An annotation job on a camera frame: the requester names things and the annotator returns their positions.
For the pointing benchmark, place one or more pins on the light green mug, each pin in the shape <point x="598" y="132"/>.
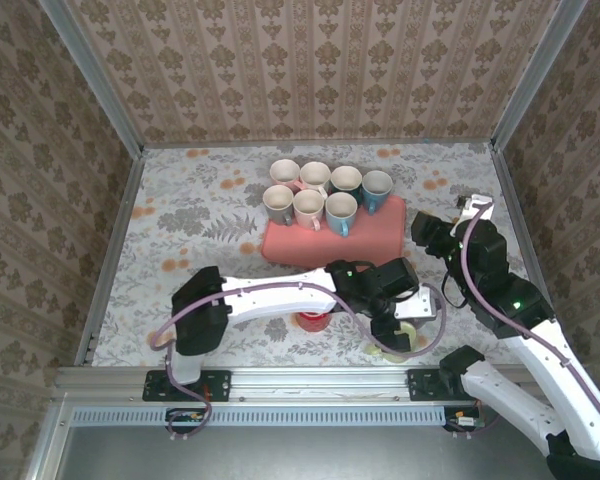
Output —
<point x="412" y="337"/>

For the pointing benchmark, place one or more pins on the red mug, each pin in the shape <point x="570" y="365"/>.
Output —
<point x="310" y="322"/>

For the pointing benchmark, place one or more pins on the light blue mug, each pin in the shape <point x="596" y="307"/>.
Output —
<point x="341" y="207"/>

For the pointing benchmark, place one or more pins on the teal blue mug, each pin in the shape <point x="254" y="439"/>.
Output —
<point x="377" y="185"/>

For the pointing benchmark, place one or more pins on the pale pink round mug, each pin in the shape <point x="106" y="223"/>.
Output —
<point x="308" y="204"/>

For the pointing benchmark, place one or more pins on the dark green mug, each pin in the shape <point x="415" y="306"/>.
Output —
<point x="346" y="179"/>

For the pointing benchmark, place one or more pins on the whitish pink faceted mug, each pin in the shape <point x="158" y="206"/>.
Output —
<point x="315" y="175"/>

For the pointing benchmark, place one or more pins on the grey mug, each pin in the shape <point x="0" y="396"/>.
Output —
<point x="278" y="200"/>

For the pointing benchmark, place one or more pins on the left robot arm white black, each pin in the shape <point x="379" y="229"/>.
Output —
<point x="280" y="300"/>

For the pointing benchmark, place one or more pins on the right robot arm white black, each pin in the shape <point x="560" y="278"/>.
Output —
<point x="555" y="375"/>

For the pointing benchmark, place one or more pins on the pink plastic tray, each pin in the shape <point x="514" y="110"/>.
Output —
<point x="370" y="240"/>

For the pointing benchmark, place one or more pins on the small circuit board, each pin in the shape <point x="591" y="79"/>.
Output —
<point x="464" y="421"/>
<point x="185" y="420"/>

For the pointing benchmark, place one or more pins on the grey metal panel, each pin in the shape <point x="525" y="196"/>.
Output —
<point x="330" y="455"/>

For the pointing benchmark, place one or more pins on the floral patterned tablecloth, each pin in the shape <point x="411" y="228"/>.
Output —
<point x="190" y="200"/>

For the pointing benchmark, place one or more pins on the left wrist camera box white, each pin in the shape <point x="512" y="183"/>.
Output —
<point x="420" y="305"/>

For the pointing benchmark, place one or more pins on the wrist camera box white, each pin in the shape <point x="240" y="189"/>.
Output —
<point x="420" y="305"/>
<point x="475" y="202"/>

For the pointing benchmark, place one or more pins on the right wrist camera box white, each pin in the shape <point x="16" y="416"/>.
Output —
<point x="475" y="202"/>

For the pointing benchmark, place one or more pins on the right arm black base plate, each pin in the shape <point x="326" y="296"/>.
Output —
<point x="425" y="385"/>

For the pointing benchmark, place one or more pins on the aluminium side rail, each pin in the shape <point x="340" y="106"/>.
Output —
<point x="111" y="250"/>
<point x="511" y="200"/>

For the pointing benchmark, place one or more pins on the aluminium frame cross rail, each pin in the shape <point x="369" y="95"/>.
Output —
<point x="320" y="382"/>

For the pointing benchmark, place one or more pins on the aluminium frame post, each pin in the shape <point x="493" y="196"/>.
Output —
<point x="535" y="75"/>
<point x="97" y="75"/>

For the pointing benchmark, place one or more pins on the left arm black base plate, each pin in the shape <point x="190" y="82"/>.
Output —
<point x="215" y="385"/>

